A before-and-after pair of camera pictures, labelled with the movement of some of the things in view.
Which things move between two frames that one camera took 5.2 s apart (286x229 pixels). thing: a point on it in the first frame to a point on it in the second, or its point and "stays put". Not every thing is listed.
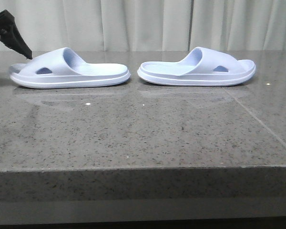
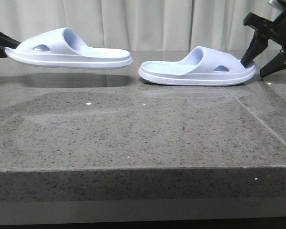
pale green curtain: x=150 y=25 stays put
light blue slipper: x=62 y=68 to x=63 y=48
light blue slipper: x=201 y=67 stays put
